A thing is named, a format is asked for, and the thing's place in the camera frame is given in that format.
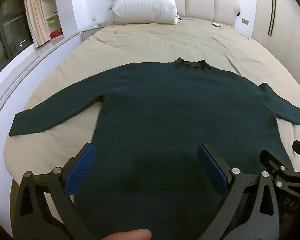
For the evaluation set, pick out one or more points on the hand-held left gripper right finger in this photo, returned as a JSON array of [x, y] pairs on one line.
[[212, 170]]

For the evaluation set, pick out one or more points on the beige padded headboard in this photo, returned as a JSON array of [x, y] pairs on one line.
[[200, 0]]

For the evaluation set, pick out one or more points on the dark window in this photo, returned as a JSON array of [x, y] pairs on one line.
[[7, 30]]

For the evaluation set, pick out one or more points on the dark green sweater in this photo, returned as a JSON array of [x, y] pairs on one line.
[[165, 105]]

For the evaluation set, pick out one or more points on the red box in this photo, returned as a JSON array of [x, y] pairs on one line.
[[56, 34]]

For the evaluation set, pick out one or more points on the wall switch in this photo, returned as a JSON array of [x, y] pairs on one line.
[[245, 21]]

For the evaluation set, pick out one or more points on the small grey object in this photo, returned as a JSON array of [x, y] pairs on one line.
[[217, 25]]

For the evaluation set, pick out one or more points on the person's left hand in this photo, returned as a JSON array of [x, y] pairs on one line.
[[130, 235]]

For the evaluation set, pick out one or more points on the white wardrobe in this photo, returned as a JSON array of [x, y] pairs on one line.
[[282, 25]]

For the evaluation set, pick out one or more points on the black and white striped cushion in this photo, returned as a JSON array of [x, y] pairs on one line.
[[178, 17]]

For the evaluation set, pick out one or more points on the green box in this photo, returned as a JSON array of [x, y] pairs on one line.
[[52, 22]]

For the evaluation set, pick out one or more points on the white window ledge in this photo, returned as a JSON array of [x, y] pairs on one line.
[[27, 62]]

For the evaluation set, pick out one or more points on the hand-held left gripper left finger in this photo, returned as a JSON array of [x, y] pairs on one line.
[[78, 170]]

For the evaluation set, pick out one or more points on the clear water bottle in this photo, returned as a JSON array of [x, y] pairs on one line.
[[94, 21]]

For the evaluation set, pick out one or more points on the beige curtain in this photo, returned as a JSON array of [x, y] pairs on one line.
[[36, 12]]

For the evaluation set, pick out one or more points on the grey nightstand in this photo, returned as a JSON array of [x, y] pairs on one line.
[[91, 32]]

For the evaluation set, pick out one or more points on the white wall shelf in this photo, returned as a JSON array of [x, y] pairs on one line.
[[51, 5]]

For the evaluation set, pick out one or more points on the white pillow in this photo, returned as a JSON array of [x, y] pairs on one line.
[[145, 3]]

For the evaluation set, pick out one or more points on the bed with beige sheet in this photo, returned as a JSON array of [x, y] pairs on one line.
[[152, 42]]

